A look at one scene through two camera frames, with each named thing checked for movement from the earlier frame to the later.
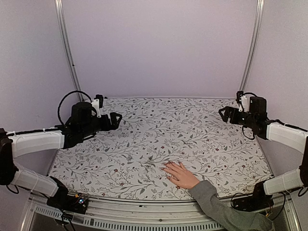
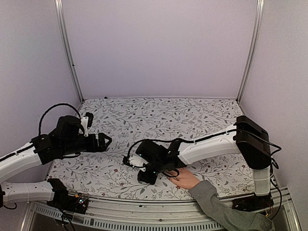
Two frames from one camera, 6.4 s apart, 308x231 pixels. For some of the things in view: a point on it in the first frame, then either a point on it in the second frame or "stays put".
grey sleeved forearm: x=227 y=218 stays put
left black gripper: x=115 y=124 -> x=101 y=147
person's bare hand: x=183 y=178 stays put
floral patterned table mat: x=126 y=161 stays put
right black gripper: x=228 y=110 -> x=143 y=178
